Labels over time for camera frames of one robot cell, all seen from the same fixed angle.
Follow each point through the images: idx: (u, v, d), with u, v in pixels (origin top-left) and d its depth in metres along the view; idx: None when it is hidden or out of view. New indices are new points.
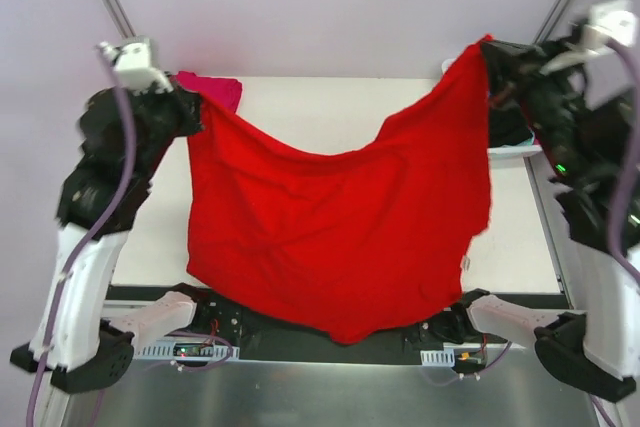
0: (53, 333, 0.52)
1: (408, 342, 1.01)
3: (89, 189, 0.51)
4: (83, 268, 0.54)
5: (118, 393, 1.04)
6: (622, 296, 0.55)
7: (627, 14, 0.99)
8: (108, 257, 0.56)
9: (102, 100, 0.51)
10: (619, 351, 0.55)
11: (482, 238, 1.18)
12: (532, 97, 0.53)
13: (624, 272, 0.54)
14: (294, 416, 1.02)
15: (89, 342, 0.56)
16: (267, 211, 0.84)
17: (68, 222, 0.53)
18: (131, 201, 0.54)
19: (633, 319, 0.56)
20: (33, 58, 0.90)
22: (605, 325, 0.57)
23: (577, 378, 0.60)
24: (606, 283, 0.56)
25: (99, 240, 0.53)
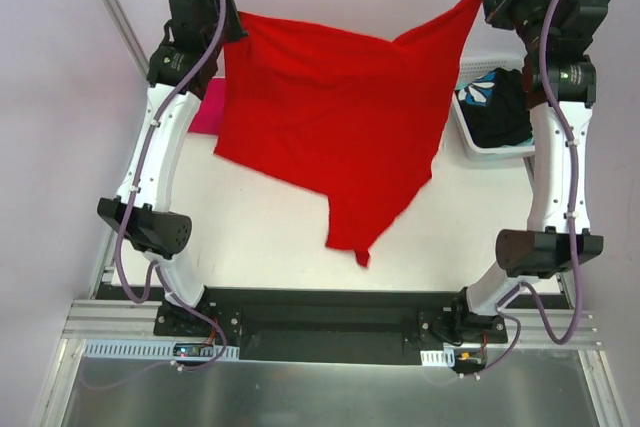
0: (142, 175, 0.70)
1: (408, 342, 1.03)
3: (177, 56, 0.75)
4: (170, 117, 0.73)
5: (117, 393, 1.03)
6: (553, 148, 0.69)
7: (625, 14, 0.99)
8: (187, 116, 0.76)
9: None
10: (546, 203, 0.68)
11: (482, 238, 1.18)
12: (518, 8, 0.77)
13: (553, 119, 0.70)
14: (294, 416, 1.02)
15: (165, 197, 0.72)
16: (293, 100, 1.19)
17: (157, 82, 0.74)
18: (204, 69, 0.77)
19: (563, 176, 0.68)
20: (33, 59, 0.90)
22: (543, 181, 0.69)
23: (513, 246, 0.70)
24: (545, 146, 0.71)
25: (185, 94, 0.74)
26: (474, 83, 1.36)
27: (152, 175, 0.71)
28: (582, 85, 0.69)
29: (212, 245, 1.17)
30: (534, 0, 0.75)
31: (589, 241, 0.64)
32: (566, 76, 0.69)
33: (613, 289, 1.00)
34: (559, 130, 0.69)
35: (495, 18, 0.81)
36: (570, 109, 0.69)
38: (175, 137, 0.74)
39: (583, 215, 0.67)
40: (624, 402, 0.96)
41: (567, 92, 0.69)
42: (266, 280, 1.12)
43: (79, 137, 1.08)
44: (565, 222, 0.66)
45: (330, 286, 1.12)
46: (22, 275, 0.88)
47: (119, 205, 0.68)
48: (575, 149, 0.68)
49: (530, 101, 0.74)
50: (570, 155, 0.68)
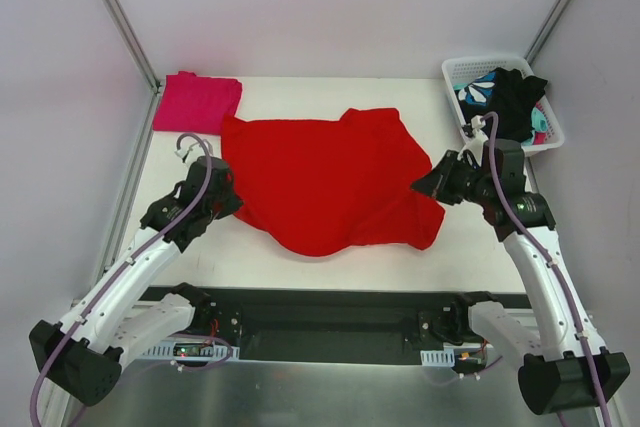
0: (93, 308, 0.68)
1: (408, 342, 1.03)
3: (175, 207, 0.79)
4: (147, 258, 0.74)
5: (117, 393, 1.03)
6: (538, 273, 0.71)
7: (625, 14, 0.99)
8: (163, 262, 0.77)
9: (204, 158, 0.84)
10: (553, 327, 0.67)
11: (483, 238, 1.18)
12: (457, 180, 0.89)
13: (529, 244, 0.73)
14: (294, 416, 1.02)
15: (107, 339, 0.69)
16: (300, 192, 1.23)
17: (148, 224, 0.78)
18: (194, 223, 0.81)
19: (558, 300, 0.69)
20: (35, 58, 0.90)
22: (541, 303, 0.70)
23: (537, 378, 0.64)
24: (528, 271, 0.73)
25: (168, 240, 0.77)
26: (474, 83, 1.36)
27: (104, 310, 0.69)
28: (539, 211, 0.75)
29: (212, 244, 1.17)
30: (465, 173, 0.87)
31: (612, 361, 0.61)
32: (522, 207, 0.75)
33: (613, 287, 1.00)
34: (537, 253, 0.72)
35: (441, 193, 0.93)
36: (537, 232, 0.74)
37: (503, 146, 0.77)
38: (141, 278, 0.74)
39: (592, 333, 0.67)
40: (624, 403, 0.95)
41: (527, 222, 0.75)
42: (266, 280, 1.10)
43: (80, 139, 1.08)
44: (579, 343, 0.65)
45: (330, 286, 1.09)
46: (22, 275, 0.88)
47: (57, 332, 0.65)
48: (557, 269, 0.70)
49: (503, 235, 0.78)
50: (554, 275, 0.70)
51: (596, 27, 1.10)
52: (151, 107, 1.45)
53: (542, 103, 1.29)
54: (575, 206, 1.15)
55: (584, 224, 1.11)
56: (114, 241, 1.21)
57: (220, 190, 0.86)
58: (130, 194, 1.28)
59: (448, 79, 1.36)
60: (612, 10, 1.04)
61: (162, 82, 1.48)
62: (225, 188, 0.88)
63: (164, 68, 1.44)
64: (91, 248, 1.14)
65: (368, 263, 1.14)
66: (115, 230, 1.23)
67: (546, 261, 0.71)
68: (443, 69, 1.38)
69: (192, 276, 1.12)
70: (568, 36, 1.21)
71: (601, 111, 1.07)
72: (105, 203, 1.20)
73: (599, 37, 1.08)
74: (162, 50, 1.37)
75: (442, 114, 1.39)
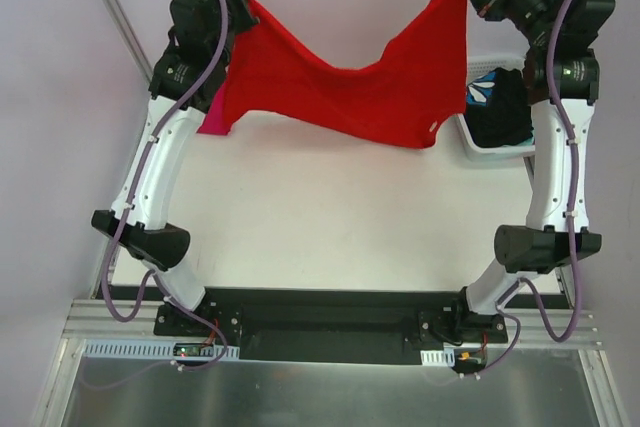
0: (136, 191, 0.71)
1: (408, 341, 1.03)
3: (181, 67, 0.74)
4: (169, 133, 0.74)
5: (117, 392, 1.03)
6: (553, 147, 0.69)
7: (625, 14, 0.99)
8: (187, 131, 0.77)
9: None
10: (546, 202, 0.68)
11: (483, 238, 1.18)
12: (513, 2, 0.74)
13: (555, 118, 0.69)
14: (295, 415, 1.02)
15: (159, 217, 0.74)
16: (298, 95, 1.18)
17: (158, 93, 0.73)
18: (208, 80, 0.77)
19: (562, 175, 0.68)
20: (34, 59, 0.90)
22: (544, 178, 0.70)
23: (512, 245, 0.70)
24: (545, 143, 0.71)
25: (186, 110, 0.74)
26: (474, 83, 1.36)
27: (147, 192, 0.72)
28: (585, 80, 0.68)
29: (212, 244, 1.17)
30: None
31: (588, 239, 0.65)
32: (568, 73, 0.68)
33: (613, 288, 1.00)
34: (560, 129, 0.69)
35: (489, 12, 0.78)
36: (570, 106, 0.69)
37: None
38: (171, 153, 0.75)
39: (582, 214, 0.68)
40: (624, 402, 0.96)
41: (568, 89, 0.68)
42: (272, 279, 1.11)
43: (80, 137, 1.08)
44: (564, 220, 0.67)
45: (333, 286, 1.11)
46: (21, 274, 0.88)
47: (112, 219, 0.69)
48: (575, 148, 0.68)
49: (530, 95, 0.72)
50: (570, 153, 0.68)
51: None
52: None
53: None
54: None
55: None
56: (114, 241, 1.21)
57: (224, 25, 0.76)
58: None
59: None
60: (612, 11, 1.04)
61: None
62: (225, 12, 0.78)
63: None
64: (91, 248, 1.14)
65: (369, 262, 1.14)
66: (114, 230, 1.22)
67: (566, 138, 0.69)
68: None
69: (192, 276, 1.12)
70: None
71: (602, 111, 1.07)
72: (104, 203, 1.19)
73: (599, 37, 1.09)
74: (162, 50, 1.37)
75: None
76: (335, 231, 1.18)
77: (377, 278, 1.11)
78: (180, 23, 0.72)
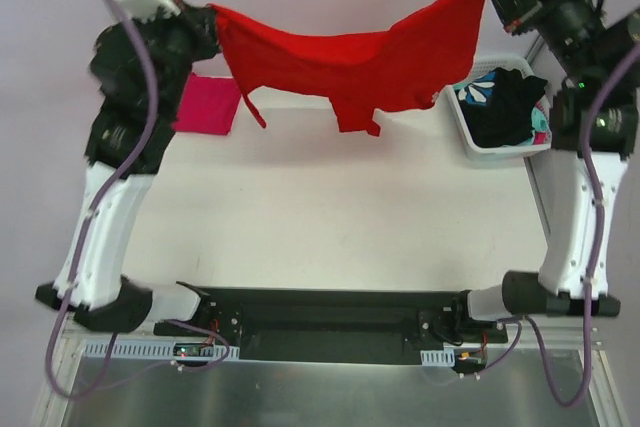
0: (78, 271, 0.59)
1: (408, 342, 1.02)
3: (118, 128, 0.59)
4: (109, 205, 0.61)
5: (117, 392, 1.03)
6: (576, 203, 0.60)
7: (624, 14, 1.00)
8: (134, 197, 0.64)
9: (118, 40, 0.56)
10: (563, 263, 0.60)
11: (483, 239, 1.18)
12: (550, 23, 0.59)
13: (581, 173, 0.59)
14: (295, 416, 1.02)
15: (110, 288, 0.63)
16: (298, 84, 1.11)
17: (96, 161, 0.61)
18: (154, 142, 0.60)
19: (583, 236, 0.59)
20: (33, 59, 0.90)
22: (562, 235, 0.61)
23: (522, 295, 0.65)
24: (567, 199, 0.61)
25: (126, 180, 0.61)
26: (474, 83, 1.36)
27: (90, 270, 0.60)
28: (621, 133, 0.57)
29: (212, 244, 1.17)
30: (573, 16, 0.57)
31: (604, 305, 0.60)
32: (602, 123, 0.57)
33: (614, 288, 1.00)
34: (586, 186, 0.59)
35: (520, 26, 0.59)
36: (602, 162, 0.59)
37: None
38: (117, 223, 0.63)
39: (601, 279, 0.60)
40: (623, 403, 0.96)
41: (601, 140, 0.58)
42: (272, 280, 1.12)
43: (80, 137, 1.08)
44: (581, 286, 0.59)
45: (333, 286, 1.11)
46: (21, 275, 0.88)
47: (55, 297, 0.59)
48: (602, 210, 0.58)
49: (555, 140, 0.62)
50: (595, 214, 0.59)
51: None
52: None
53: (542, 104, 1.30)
54: None
55: None
56: None
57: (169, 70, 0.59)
58: None
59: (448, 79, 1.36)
60: None
61: None
62: (164, 46, 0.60)
63: None
64: None
65: (369, 263, 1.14)
66: None
67: (593, 198, 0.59)
68: None
69: (193, 277, 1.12)
70: None
71: None
72: None
73: None
74: None
75: (442, 117, 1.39)
76: (335, 232, 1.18)
77: (377, 279, 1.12)
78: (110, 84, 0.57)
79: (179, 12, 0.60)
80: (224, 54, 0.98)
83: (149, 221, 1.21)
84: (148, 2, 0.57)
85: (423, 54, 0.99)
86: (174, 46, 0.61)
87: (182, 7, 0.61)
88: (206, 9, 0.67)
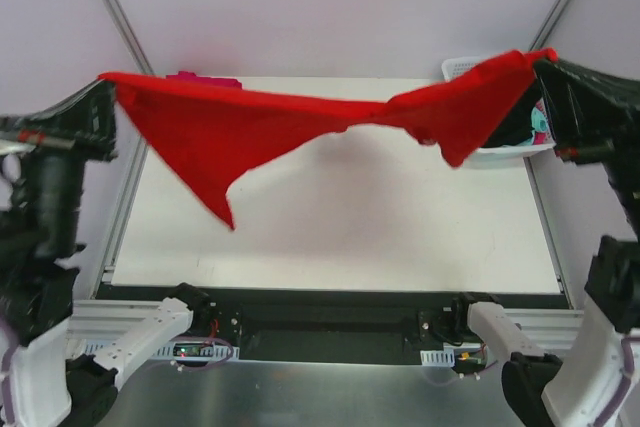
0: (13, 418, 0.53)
1: (408, 342, 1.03)
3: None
4: (20, 364, 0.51)
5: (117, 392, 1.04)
6: (599, 371, 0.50)
7: (624, 14, 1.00)
8: (51, 347, 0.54)
9: None
10: (571, 411, 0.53)
11: (482, 239, 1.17)
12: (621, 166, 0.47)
13: (614, 347, 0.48)
14: (295, 416, 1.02)
15: (56, 408, 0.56)
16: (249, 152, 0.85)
17: None
18: (46, 302, 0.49)
19: (600, 396, 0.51)
20: (35, 60, 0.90)
22: (576, 387, 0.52)
23: (524, 404, 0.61)
24: (592, 353, 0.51)
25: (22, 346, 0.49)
26: None
27: (26, 415, 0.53)
28: None
29: (212, 245, 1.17)
30: None
31: None
32: None
33: None
34: (617, 356, 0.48)
35: (578, 157, 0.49)
36: None
37: None
38: (40, 376, 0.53)
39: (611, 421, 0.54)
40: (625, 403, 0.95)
41: None
42: (271, 280, 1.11)
43: None
44: None
45: (333, 287, 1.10)
46: None
47: None
48: (629, 382, 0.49)
49: (595, 290, 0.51)
50: (620, 385, 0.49)
51: (595, 27, 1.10)
52: None
53: (542, 104, 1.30)
54: (575, 207, 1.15)
55: (585, 225, 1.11)
56: (113, 242, 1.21)
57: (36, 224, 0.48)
58: (129, 194, 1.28)
59: (447, 79, 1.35)
60: (611, 11, 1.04)
61: None
62: (35, 191, 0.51)
63: (164, 68, 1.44)
64: (90, 248, 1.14)
65: (370, 263, 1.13)
66: (113, 232, 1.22)
67: (621, 367, 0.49)
68: (442, 69, 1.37)
69: (192, 277, 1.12)
70: (566, 36, 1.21)
71: None
72: (104, 204, 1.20)
73: (598, 36, 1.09)
74: (162, 50, 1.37)
75: None
76: (335, 232, 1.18)
77: (377, 279, 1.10)
78: None
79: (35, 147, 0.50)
80: (134, 114, 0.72)
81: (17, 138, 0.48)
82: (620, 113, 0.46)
83: (148, 221, 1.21)
84: None
85: (429, 124, 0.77)
86: (50, 178, 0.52)
87: (36, 139, 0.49)
88: (83, 97, 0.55)
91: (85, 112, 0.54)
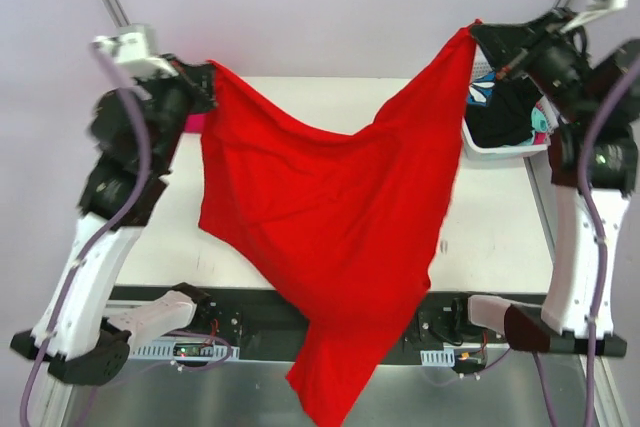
0: (59, 319, 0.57)
1: (408, 342, 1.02)
3: (114, 181, 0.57)
4: (96, 255, 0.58)
5: (117, 392, 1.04)
6: (577, 245, 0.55)
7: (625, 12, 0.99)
8: (118, 254, 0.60)
9: (110, 108, 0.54)
10: (565, 303, 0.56)
11: (483, 239, 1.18)
12: (541, 65, 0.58)
13: (582, 210, 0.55)
14: (294, 415, 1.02)
15: (89, 334, 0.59)
16: (279, 201, 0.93)
17: (89, 212, 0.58)
18: (146, 195, 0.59)
19: (587, 276, 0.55)
20: None
22: (563, 277, 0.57)
23: (525, 330, 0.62)
24: (568, 236, 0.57)
25: (116, 230, 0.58)
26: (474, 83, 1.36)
27: (71, 318, 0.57)
28: (621, 169, 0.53)
29: (213, 245, 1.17)
30: (559, 57, 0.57)
31: (611, 348, 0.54)
32: (602, 160, 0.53)
33: (614, 288, 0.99)
34: (588, 223, 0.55)
35: (511, 71, 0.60)
36: (601, 199, 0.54)
37: None
38: (101, 280, 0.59)
39: (607, 316, 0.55)
40: (623, 403, 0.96)
41: (598, 179, 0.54)
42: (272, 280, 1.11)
43: None
44: (585, 325, 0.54)
45: None
46: None
47: (30, 349, 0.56)
48: (606, 247, 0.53)
49: (554, 176, 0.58)
50: (599, 254, 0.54)
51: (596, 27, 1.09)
52: None
53: (542, 104, 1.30)
54: None
55: None
56: None
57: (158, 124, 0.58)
58: None
59: None
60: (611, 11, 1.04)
61: None
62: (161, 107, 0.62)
63: None
64: None
65: None
66: None
67: (595, 235, 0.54)
68: None
69: (193, 276, 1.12)
70: None
71: None
72: None
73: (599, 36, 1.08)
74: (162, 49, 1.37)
75: None
76: None
77: None
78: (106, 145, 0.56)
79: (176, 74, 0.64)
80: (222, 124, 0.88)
81: (168, 63, 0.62)
82: (524, 29, 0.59)
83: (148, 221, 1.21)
84: (146, 65, 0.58)
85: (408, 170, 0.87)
86: (168, 104, 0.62)
87: (179, 69, 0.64)
88: (204, 68, 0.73)
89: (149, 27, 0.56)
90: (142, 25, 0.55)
91: (199, 74, 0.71)
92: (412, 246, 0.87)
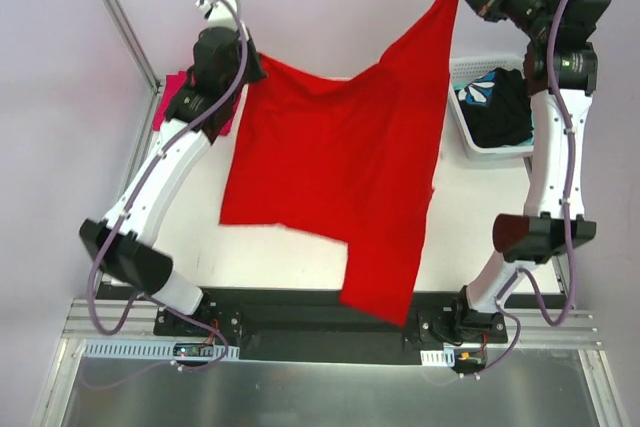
0: (134, 202, 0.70)
1: (408, 341, 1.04)
3: (197, 98, 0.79)
4: (177, 151, 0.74)
5: (116, 392, 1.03)
6: (551, 136, 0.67)
7: (623, 12, 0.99)
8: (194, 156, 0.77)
9: (210, 40, 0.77)
10: (542, 188, 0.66)
11: (482, 239, 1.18)
12: (512, 1, 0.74)
13: (553, 107, 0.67)
14: (294, 415, 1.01)
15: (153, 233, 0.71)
16: (309, 138, 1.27)
17: (173, 118, 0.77)
18: (219, 113, 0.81)
19: (560, 161, 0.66)
20: (35, 59, 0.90)
22: (540, 164, 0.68)
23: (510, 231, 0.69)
24: (543, 134, 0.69)
25: (197, 131, 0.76)
26: (474, 83, 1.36)
27: (145, 204, 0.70)
28: (583, 72, 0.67)
29: (214, 245, 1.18)
30: None
31: (583, 228, 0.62)
32: (568, 64, 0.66)
33: (614, 287, 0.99)
34: (558, 118, 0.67)
35: (490, 9, 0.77)
36: (570, 96, 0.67)
37: None
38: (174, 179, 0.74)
39: (578, 201, 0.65)
40: (624, 402, 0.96)
41: (569, 81, 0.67)
42: (273, 281, 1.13)
43: (79, 136, 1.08)
44: (560, 207, 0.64)
45: (331, 286, 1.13)
46: (19, 275, 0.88)
47: (104, 228, 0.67)
48: (573, 137, 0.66)
49: (530, 89, 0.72)
50: (568, 142, 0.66)
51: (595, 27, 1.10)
52: (151, 107, 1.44)
53: None
54: None
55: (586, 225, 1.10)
56: None
57: (235, 64, 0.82)
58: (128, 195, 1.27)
59: None
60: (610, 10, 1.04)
61: (162, 82, 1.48)
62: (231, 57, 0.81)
63: (164, 68, 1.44)
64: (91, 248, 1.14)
65: None
66: None
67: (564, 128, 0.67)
68: None
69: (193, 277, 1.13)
70: None
71: (600, 109, 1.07)
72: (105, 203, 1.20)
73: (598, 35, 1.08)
74: (163, 50, 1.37)
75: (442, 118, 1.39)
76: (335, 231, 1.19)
77: None
78: (199, 66, 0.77)
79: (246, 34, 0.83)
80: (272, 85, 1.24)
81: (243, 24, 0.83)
82: None
83: None
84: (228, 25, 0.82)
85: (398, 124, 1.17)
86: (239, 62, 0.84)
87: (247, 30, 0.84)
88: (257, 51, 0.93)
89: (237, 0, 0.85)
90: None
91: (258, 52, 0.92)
92: (406, 180, 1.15)
